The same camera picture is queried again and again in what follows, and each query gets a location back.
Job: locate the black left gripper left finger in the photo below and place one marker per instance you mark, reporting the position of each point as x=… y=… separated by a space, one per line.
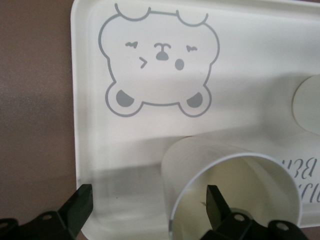
x=77 y=207

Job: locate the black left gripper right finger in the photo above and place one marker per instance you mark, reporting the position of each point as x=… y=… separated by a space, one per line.
x=215 y=212

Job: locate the white plastic cup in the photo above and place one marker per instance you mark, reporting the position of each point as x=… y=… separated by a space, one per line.
x=262 y=190
x=308 y=102

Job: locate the white tray with bear print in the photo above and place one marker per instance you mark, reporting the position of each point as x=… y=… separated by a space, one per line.
x=240 y=50

